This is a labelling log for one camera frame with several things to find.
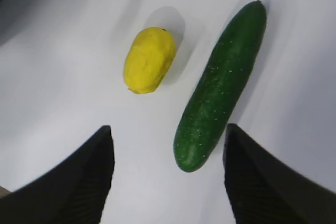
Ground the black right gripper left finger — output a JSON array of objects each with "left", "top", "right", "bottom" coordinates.
[{"left": 1, "top": 125, "right": 115, "bottom": 223}]

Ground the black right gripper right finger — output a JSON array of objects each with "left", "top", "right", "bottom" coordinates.
[{"left": 223, "top": 123, "right": 335, "bottom": 223}]

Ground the green cucumber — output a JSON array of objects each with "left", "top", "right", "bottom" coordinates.
[{"left": 173, "top": 1, "right": 267, "bottom": 173}]

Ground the yellow lemon-shaped fruit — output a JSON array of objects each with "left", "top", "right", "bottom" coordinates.
[{"left": 123, "top": 27, "right": 176, "bottom": 94}]

